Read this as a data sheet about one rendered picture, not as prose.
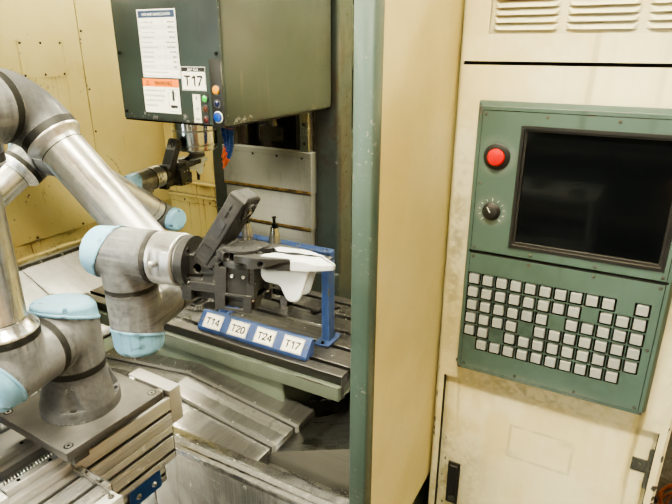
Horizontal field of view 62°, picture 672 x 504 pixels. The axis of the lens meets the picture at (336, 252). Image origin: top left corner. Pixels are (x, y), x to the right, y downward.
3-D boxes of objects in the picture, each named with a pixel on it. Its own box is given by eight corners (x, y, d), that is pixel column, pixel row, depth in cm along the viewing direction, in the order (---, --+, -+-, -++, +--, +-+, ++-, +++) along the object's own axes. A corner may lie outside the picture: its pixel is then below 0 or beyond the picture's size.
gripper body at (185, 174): (178, 179, 206) (154, 188, 197) (175, 156, 203) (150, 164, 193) (194, 181, 203) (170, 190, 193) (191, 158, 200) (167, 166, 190)
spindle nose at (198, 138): (227, 147, 208) (224, 114, 204) (194, 154, 196) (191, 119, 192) (197, 143, 217) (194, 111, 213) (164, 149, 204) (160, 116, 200)
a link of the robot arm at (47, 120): (9, 96, 99) (193, 304, 102) (-47, 102, 89) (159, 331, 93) (40, 49, 94) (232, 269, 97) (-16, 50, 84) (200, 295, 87)
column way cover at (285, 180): (312, 268, 250) (310, 153, 232) (228, 250, 272) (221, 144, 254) (317, 264, 254) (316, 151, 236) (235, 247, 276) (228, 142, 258)
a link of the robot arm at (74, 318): (119, 349, 113) (110, 288, 108) (72, 385, 101) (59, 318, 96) (70, 340, 116) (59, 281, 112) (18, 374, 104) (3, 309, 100)
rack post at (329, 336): (327, 349, 184) (327, 265, 173) (313, 345, 186) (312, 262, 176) (342, 336, 192) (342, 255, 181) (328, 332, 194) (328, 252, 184)
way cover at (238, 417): (261, 493, 161) (258, 448, 156) (59, 403, 202) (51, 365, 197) (314, 434, 186) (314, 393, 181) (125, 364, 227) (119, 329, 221)
